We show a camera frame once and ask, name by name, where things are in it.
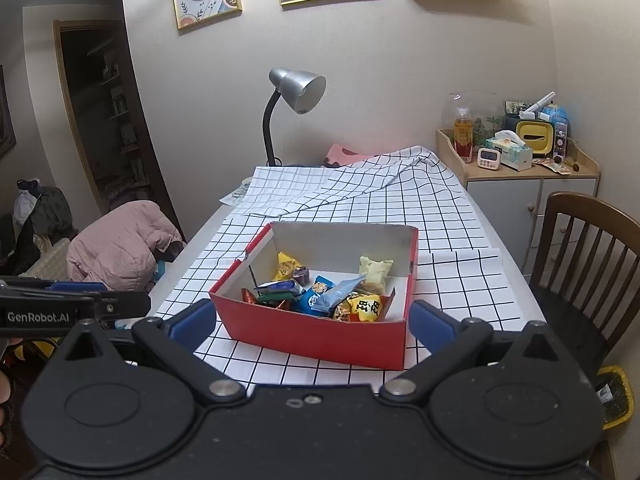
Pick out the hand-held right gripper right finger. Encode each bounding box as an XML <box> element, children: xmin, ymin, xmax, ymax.
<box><xmin>382</xmin><ymin>300</ymin><xmax>588</xmax><ymax>403</ymax></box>

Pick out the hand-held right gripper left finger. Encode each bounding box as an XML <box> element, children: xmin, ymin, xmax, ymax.
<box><xmin>62</xmin><ymin>299</ymin><xmax>248</xmax><ymax>403</ymax></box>

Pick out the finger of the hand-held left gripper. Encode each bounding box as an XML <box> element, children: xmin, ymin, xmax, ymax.
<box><xmin>92</xmin><ymin>291</ymin><xmax>152</xmax><ymax>321</ymax></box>
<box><xmin>50</xmin><ymin>281</ymin><xmax>108</xmax><ymax>295</ymax></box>

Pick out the brown red foil packet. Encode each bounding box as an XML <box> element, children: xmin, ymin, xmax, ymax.
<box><xmin>241</xmin><ymin>287</ymin><xmax>296</xmax><ymax>311</ymax></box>

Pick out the red yellow snack packet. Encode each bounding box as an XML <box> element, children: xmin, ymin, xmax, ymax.
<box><xmin>347</xmin><ymin>294</ymin><xmax>388</xmax><ymax>322</ymax></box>

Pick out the pale yellow snack packet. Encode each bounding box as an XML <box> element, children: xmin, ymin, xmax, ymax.
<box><xmin>357</xmin><ymin>255</ymin><xmax>395</xmax><ymax>293</ymax></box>

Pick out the green snack packet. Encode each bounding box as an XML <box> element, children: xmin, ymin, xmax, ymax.
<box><xmin>254</xmin><ymin>280</ymin><xmax>306</xmax><ymax>305</ymax></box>

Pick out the blue grey snack packet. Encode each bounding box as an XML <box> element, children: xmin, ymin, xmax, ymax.
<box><xmin>317</xmin><ymin>275</ymin><xmax>368</xmax><ymax>308</ymax></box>

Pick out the yellow cartoon snack packet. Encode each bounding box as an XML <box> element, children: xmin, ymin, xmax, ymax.
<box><xmin>272</xmin><ymin>251</ymin><xmax>306</xmax><ymax>283</ymax></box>

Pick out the red cardboard box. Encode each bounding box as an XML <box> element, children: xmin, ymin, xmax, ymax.
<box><xmin>209</xmin><ymin>220</ymin><xmax>420</xmax><ymax>372</ymax></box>

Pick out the blue cartoon snack packet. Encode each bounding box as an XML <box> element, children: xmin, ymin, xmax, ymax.
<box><xmin>295</xmin><ymin>275</ymin><xmax>336</xmax><ymax>315</ymax></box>

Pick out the person's left hand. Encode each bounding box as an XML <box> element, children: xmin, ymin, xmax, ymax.
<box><xmin>0</xmin><ymin>338</ymin><xmax>21</xmax><ymax>448</ymax></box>

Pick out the pink padded jacket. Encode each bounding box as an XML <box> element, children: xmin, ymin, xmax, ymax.
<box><xmin>66</xmin><ymin>200</ymin><xmax>187</xmax><ymax>293</ymax></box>

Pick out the dark clothes pile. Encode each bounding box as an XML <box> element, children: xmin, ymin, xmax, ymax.
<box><xmin>0</xmin><ymin>177</ymin><xmax>76</xmax><ymax>276</ymax></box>

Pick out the checked white tablecloth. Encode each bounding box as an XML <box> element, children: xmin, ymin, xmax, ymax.
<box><xmin>145</xmin><ymin>146</ymin><xmax>548</xmax><ymax>386</ymax></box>

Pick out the printed paper packet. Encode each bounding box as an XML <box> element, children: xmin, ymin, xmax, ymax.
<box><xmin>219</xmin><ymin>176</ymin><xmax>256</xmax><ymax>207</ymax></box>

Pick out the wooden corner cabinet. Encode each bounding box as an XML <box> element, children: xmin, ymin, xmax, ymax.
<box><xmin>435</xmin><ymin>127</ymin><xmax>601</xmax><ymax>281</ymax></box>

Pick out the brown wooden chair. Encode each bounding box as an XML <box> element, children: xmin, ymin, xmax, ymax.
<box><xmin>529</xmin><ymin>191</ymin><xmax>640</xmax><ymax>376</ymax></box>

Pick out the dark bookshelf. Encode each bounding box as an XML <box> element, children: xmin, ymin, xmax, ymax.
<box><xmin>52</xmin><ymin>20</ymin><xmax>186</xmax><ymax>241</ymax></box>

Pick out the dark framed picture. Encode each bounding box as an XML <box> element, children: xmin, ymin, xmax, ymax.
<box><xmin>0</xmin><ymin>65</ymin><xmax>18</xmax><ymax>161</ymax></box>

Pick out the pale tissue box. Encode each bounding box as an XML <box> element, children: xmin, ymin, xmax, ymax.
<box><xmin>486</xmin><ymin>130</ymin><xmax>533</xmax><ymax>171</ymax></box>

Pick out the pink printed pouch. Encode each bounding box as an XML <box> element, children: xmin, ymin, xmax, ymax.
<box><xmin>322</xmin><ymin>143</ymin><xmax>383</xmax><ymax>168</ymax></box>

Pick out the orange drink bottle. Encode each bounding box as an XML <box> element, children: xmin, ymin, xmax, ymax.
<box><xmin>454</xmin><ymin>107</ymin><xmax>474</xmax><ymax>162</ymax></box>

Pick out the yellow basket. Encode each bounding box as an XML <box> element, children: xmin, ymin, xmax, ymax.
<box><xmin>595</xmin><ymin>366</ymin><xmax>635</xmax><ymax>431</ymax></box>

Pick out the clear patterned bottle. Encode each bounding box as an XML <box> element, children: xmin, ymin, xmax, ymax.
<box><xmin>554</xmin><ymin>120</ymin><xmax>571</xmax><ymax>161</ymax></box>

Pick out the dark green printed box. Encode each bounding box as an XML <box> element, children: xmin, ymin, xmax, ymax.
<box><xmin>505</xmin><ymin>101</ymin><xmax>531</xmax><ymax>133</ymax></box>

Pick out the clear glass terrarium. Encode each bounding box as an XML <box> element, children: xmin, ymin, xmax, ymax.
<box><xmin>442</xmin><ymin>91</ymin><xmax>507</xmax><ymax>153</ymax></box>

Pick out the silver desk lamp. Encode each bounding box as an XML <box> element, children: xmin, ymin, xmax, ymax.
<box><xmin>262</xmin><ymin>67</ymin><xmax>327</xmax><ymax>167</ymax></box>

